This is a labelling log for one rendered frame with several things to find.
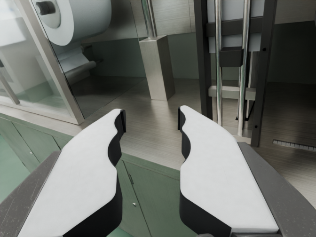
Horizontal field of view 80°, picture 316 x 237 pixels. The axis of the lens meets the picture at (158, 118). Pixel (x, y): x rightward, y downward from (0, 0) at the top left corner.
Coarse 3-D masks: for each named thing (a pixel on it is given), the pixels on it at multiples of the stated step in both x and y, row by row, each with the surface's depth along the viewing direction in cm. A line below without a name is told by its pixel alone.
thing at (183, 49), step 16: (192, 32) 92; (288, 32) 73; (304, 32) 71; (176, 48) 101; (192, 48) 96; (272, 48) 78; (288, 48) 76; (304, 48) 73; (176, 64) 106; (192, 64) 101; (272, 64) 82; (288, 64) 79; (304, 64) 76; (272, 80) 85; (288, 80) 82; (304, 80) 79
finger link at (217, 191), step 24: (192, 120) 10; (192, 144) 8; (216, 144) 8; (192, 168) 7; (216, 168) 7; (240, 168) 7; (192, 192) 6; (216, 192) 6; (240, 192) 6; (192, 216) 6; (216, 216) 6; (240, 216) 6; (264, 216) 5
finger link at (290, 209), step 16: (240, 144) 8; (256, 160) 7; (256, 176) 7; (272, 176) 7; (272, 192) 6; (288, 192) 6; (272, 208) 6; (288, 208) 6; (304, 208) 6; (288, 224) 5; (304, 224) 5
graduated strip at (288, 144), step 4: (276, 140) 54; (280, 140) 54; (280, 144) 53; (284, 144) 53; (288, 144) 52; (292, 144) 52; (296, 144) 52; (300, 144) 52; (304, 144) 51; (300, 148) 50; (304, 148) 50; (308, 148) 50; (312, 148) 50
